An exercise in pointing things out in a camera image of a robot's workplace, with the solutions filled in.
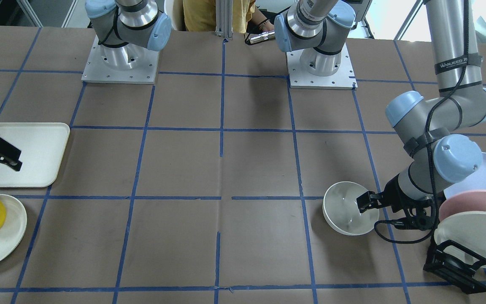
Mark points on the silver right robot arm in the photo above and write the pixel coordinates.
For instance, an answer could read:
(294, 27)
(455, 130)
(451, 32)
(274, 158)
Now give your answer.
(122, 27)

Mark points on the cream plate in rack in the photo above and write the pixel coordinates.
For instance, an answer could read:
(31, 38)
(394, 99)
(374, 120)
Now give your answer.
(465, 228)

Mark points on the black dish rack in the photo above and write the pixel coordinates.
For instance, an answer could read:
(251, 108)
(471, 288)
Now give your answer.
(453, 269)

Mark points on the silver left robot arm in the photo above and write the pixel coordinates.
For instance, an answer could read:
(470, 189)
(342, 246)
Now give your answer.
(427, 128)

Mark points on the person in yellow shirt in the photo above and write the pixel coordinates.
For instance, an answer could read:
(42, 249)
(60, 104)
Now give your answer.
(203, 16)

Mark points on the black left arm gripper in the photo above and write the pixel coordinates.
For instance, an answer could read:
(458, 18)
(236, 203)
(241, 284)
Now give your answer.
(392, 193)

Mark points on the cream rectangular tray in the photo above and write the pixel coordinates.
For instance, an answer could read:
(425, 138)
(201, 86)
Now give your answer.
(42, 146)

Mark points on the cream round plate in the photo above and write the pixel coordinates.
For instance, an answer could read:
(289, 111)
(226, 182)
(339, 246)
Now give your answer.
(13, 230)

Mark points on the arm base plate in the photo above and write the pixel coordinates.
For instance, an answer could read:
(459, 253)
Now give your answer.
(126, 65)
(309, 69)

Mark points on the white ceramic bowl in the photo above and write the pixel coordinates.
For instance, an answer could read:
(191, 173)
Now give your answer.
(341, 212)

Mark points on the aluminium frame post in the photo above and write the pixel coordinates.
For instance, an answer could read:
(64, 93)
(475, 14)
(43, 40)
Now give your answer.
(224, 19)

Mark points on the pink plate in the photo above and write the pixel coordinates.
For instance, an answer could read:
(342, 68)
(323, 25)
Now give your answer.
(472, 200)

